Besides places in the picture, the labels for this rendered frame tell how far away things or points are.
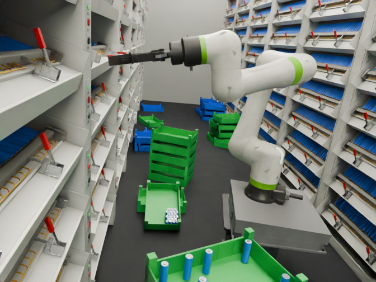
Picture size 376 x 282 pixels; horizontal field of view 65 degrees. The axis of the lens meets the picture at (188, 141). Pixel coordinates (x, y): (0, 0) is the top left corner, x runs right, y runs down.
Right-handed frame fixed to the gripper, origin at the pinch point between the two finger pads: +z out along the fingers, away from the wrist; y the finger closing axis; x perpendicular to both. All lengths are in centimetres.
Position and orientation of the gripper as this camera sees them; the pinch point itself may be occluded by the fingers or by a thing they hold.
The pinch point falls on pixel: (120, 59)
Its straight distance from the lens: 102.6
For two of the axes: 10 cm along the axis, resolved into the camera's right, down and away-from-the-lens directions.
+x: -1.1, -9.4, -3.4
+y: -1.0, -3.3, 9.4
